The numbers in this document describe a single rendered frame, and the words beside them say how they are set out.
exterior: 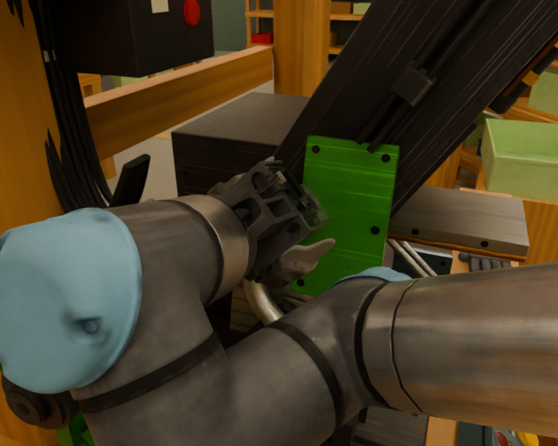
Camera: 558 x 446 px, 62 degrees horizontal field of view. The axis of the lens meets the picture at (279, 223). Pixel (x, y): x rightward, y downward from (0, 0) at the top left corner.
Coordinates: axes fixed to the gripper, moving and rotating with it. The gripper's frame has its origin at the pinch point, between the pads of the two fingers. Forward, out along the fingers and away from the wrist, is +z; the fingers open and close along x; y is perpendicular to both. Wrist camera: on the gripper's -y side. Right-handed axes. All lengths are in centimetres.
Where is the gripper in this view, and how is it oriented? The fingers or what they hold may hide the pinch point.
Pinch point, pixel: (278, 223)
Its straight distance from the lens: 52.7
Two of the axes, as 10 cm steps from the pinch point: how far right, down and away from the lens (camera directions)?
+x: -5.8, -8.1, 0.9
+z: 3.4, -1.4, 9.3
